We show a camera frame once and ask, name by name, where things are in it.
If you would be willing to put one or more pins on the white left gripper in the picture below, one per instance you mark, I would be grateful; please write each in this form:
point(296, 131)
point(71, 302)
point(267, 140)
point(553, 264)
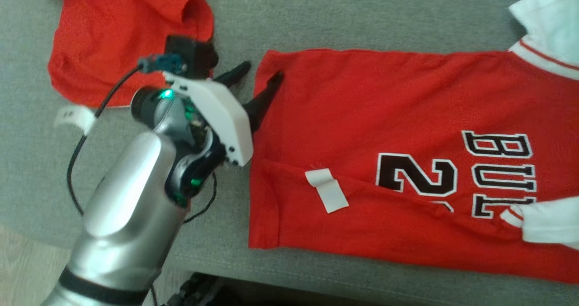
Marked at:
point(224, 116)

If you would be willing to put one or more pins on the red jersey with black lettering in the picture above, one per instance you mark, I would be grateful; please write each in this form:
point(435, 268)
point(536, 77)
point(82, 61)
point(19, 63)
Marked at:
point(362, 98)

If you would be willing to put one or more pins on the red shorts with white trim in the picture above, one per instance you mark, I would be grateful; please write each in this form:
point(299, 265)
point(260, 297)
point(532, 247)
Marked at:
point(113, 34)

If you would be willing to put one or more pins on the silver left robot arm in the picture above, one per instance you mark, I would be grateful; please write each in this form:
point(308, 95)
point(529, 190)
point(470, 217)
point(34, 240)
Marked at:
point(122, 206)

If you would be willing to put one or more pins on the large grey sofa ottoman seat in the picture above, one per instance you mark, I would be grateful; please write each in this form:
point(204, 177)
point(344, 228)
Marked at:
point(362, 16)

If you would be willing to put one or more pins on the dark robot waist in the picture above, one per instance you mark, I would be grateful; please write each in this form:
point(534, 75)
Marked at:
point(199, 291)

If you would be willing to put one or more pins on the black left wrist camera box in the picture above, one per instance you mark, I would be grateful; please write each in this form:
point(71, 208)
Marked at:
point(190, 54)

